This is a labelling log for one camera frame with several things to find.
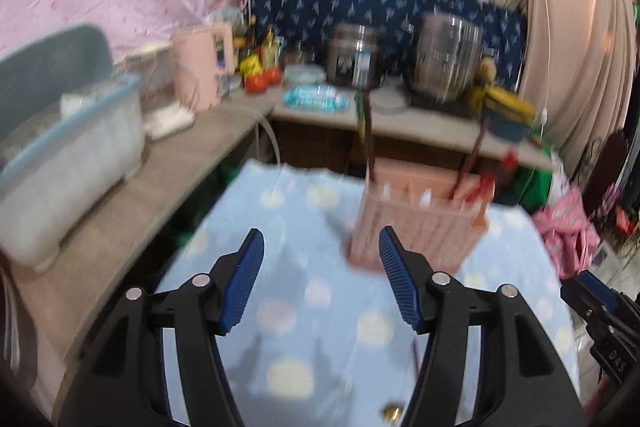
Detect brown wooden counter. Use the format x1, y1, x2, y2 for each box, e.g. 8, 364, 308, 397
272, 99, 557, 172

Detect glass food container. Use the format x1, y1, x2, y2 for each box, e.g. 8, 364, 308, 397
282, 64, 326, 86

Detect navy patterned cloth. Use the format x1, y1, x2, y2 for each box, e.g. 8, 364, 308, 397
249, 0, 529, 104

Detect blue dotted tablecloth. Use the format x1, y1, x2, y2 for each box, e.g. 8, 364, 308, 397
150, 161, 582, 427

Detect pink floral cloth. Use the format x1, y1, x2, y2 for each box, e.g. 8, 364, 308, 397
531, 186, 607, 279

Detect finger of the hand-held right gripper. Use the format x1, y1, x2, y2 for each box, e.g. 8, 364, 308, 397
602, 284, 632, 319
559, 271, 608, 324

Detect yellow packet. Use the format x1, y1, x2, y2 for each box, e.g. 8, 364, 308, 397
238, 55, 264, 78

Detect clear white kitchen appliance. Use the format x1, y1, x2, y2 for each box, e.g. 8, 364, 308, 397
125, 42, 197, 141

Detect green cloth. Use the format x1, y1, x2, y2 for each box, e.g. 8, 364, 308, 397
499, 146, 557, 214

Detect steel steamer pot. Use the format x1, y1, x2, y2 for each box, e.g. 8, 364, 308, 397
409, 11, 487, 104

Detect dark red chopstick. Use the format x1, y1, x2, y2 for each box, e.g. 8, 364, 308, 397
363, 91, 378, 188

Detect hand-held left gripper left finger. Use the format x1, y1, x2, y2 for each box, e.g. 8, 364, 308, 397
62, 228, 265, 427

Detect pink kitchen appliance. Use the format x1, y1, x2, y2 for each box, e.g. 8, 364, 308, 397
169, 23, 237, 114

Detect teal wet wipes pack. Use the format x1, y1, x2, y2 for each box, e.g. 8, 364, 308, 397
283, 84, 351, 113

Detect white power cable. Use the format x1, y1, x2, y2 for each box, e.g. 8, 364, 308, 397
251, 116, 282, 168

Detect white dish box blue lid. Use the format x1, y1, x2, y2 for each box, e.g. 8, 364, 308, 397
0, 23, 149, 274

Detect grey wooden shelf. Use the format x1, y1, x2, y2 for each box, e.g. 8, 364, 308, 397
10, 89, 278, 408

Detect dark wooden chair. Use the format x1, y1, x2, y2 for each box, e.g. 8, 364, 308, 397
581, 128, 632, 219

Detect pink perforated utensil holder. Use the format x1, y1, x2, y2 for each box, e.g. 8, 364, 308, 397
346, 156, 497, 276

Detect steel rice cooker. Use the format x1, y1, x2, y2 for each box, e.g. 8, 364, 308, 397
324, 24, 384, 91

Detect yellow cap bottle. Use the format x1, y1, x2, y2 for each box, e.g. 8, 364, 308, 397
262, 28, 282, 71

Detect green chopstick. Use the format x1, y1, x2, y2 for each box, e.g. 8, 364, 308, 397
356, 91, 367, 142

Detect beige curtain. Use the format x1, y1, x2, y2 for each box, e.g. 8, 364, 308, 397
491, 0, 640, 168

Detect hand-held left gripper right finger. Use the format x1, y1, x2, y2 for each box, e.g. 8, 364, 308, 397
378, 227, 587, 427

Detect dark maroon chopstick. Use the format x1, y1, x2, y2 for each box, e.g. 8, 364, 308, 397
451, 119, 490, 201

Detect gold flower spoon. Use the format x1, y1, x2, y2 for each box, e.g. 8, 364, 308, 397
381, 404, 405, 427

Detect white cord with switch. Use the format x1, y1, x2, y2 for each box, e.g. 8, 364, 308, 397
538, 0, 552, 128

